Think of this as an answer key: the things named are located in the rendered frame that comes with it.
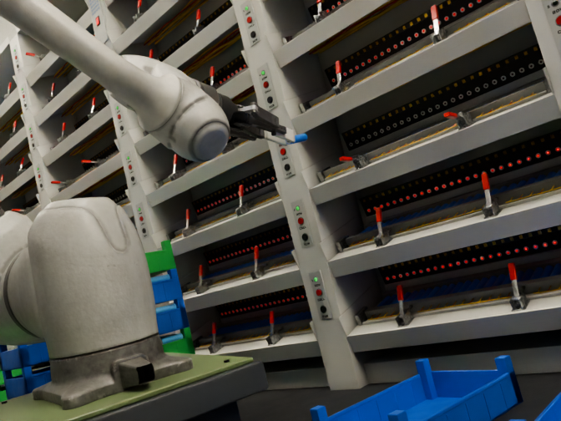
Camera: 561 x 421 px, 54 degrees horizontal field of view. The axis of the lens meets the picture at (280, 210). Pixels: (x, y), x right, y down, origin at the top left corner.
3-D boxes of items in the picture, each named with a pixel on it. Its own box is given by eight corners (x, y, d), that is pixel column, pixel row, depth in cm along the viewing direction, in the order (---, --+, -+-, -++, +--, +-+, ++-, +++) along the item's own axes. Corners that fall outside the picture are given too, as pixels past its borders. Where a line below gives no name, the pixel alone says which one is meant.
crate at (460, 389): (412, 473, 75) (397, 414, 76) (320, 457, 91) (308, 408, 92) (524, 401, 94) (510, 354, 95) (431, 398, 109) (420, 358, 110)
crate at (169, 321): (81, 357, 125) (73, 323, 126) (49, 362, 139) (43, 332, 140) (189, 327, 146) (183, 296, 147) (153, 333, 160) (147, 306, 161)
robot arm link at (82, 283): (90, 356, 68) (59, 185, 70) (15, 363, 79) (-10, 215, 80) (184, 326, 81) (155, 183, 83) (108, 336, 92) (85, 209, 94)
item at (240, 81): (255, 83, 150) (235, 36, 149) (139, 155, 190) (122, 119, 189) (296, 72, 165) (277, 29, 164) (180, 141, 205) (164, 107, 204)
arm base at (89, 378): (77, 414, 63) (68, 366, 64) (31, 398, 81) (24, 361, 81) (211, 367, 75) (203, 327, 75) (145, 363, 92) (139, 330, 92)
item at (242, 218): (289, 215, 145) (267, 168, 144) (163, 261, 186) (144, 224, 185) (328, 191, 161) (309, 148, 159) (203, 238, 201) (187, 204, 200)
